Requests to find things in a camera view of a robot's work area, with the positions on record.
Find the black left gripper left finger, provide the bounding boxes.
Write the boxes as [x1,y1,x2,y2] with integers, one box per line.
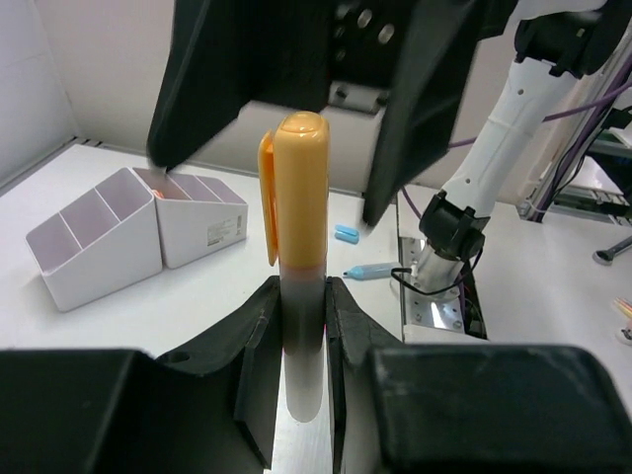
[1,276,281,473]

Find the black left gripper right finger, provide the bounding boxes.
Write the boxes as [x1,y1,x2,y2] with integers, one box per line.
[325,277,631,473]

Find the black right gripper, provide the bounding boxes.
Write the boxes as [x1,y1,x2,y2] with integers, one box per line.
[146,0,482,227]

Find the yellow marker cap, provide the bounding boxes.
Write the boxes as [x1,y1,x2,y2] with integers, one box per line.
[258,112,330,269]

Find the blue highlighter pen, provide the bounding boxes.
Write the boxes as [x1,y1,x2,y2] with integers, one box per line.
[343,262,400,281]

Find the orange highlighter pen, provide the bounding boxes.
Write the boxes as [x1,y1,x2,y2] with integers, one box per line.
[279,265,325,423]

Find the light blue marker cap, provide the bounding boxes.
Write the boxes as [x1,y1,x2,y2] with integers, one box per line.
[334,224,359,245]

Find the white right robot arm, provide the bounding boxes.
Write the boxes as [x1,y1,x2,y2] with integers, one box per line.
[147,1,631,295]

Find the white purple desk organizer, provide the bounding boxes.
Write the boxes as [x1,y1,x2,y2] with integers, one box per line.
[26,168,248,312]

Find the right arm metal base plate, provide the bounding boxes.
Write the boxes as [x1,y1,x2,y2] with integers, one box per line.
[396,237,488,340]

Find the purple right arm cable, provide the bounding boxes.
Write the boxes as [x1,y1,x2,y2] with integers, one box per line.
[399,63,632,223]

